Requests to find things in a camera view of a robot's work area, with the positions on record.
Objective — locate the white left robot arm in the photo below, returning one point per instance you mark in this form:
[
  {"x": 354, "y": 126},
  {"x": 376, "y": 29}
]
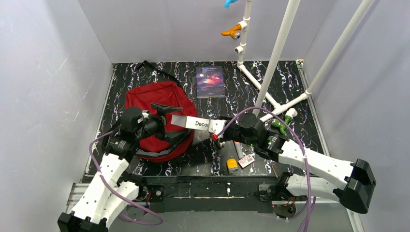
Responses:
[{"x": 100, "y": 204}]

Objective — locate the purple galaxy cover book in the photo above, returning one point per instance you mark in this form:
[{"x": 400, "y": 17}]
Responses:
[{"x": 210, "y": 82}]

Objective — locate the red student backpack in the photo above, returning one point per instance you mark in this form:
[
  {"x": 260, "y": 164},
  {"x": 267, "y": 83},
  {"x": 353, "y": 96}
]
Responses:
[{"x": 168, "y": 94}]

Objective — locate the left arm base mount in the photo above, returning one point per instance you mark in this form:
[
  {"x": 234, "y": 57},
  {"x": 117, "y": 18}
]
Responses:
[{"x": 150, "y": 196}]

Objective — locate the aluminium front rail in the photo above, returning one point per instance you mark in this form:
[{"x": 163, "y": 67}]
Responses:
[{"x": 200, "y": 193}]

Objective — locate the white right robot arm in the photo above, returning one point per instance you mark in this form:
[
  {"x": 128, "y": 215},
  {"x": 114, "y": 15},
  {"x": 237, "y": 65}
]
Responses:
[{"x": 326, "y": 173}]

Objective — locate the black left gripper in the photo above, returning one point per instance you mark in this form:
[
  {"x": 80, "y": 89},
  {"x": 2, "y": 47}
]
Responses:
[{"x": 163, "y": 121}]

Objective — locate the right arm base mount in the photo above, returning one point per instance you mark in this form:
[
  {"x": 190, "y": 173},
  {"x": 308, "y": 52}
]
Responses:
[{"x": 278, "y": 192}]

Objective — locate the green pipe valve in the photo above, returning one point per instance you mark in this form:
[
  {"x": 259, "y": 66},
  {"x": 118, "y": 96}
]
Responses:
[{"x": 282, "y": 126}]

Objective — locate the orange pipe valve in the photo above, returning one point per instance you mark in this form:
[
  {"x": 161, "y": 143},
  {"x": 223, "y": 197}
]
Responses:
[{"x": 234, "y": 32}]

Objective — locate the blue pipe valve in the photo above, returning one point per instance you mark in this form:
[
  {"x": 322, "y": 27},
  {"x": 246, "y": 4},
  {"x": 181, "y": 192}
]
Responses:
[{"x": 229, "y": 2}]

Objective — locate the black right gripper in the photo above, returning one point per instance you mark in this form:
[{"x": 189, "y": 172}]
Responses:
[{"x": 225, "y": 128}]

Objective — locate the red white eraser box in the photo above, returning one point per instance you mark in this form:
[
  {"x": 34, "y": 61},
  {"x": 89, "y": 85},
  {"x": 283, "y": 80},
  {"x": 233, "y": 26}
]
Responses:
[{"x": 246, "y": 161}]

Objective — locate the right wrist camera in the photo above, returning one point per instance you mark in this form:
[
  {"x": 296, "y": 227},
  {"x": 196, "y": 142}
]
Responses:
[{"x": 215, "y": 128}]

